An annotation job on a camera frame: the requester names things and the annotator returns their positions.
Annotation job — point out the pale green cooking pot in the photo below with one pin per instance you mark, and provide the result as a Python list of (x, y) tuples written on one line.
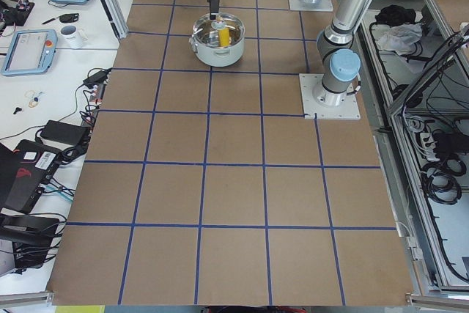
[(218, 57)]

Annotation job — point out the yellow corn cob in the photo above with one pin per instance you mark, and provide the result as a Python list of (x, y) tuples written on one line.
[(224, 37)]

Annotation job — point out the black laptop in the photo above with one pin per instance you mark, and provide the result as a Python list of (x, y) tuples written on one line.
[(33, 165)]

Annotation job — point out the white mug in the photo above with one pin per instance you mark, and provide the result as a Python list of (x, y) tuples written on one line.
[(75, 37)]

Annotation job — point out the black pen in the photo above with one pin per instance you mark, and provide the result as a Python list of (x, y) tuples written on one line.
[(49, 20)]

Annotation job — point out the black power brick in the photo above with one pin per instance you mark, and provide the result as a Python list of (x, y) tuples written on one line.
[(64, 133)]

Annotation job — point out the black cloth bundle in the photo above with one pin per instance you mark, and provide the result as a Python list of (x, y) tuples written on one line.
[(395, 15)]

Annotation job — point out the black power adapter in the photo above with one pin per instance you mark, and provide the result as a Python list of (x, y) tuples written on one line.
[(96, 78)]

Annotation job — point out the near blue teach pendant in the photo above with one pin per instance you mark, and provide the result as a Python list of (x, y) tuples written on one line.
[(31, 52)]

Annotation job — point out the white crumpled cloth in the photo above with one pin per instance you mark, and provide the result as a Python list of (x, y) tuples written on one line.
[(400, 39)]

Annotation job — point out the glass pot lid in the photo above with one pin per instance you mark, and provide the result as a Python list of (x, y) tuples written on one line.
[(205, 31)]

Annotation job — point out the brown paper table cover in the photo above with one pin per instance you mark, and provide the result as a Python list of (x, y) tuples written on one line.
[(208, 186)]

